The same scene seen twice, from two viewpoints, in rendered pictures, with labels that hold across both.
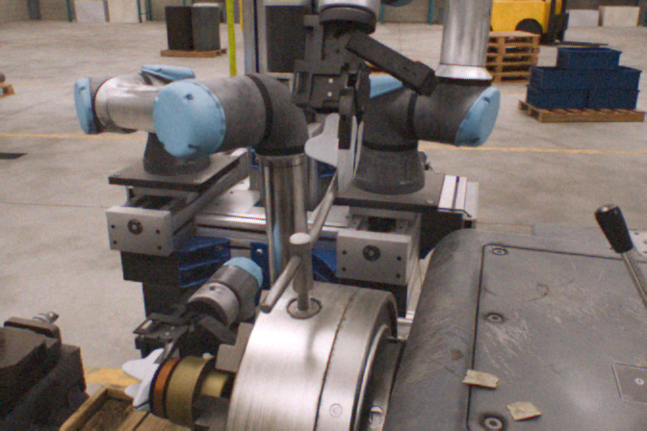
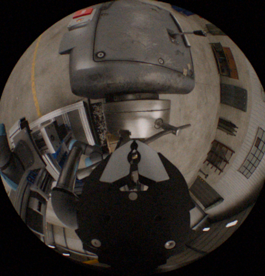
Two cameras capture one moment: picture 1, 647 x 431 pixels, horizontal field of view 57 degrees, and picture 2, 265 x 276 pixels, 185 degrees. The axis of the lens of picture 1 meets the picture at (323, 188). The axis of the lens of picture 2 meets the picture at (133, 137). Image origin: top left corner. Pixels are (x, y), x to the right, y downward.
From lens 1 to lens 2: 0.73 m
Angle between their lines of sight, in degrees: 82
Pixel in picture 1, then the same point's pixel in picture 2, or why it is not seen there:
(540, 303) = (146, 45)
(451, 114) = not seen: outside the picture
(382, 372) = (153, 96)
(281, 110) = (71, 212)
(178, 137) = not seen: hidden behind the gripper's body
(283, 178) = (70, 182)
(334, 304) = (156, 114)
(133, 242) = not seen: hidden behind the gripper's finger
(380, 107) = (15, 177)
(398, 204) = (32, 141)
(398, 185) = (26, 147)
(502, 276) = (129, 53)
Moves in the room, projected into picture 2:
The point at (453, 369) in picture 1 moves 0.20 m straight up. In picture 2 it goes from (183, 77) to (241, 80)
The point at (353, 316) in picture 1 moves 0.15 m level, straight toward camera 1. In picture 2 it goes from (160, 106) to (187, 98)
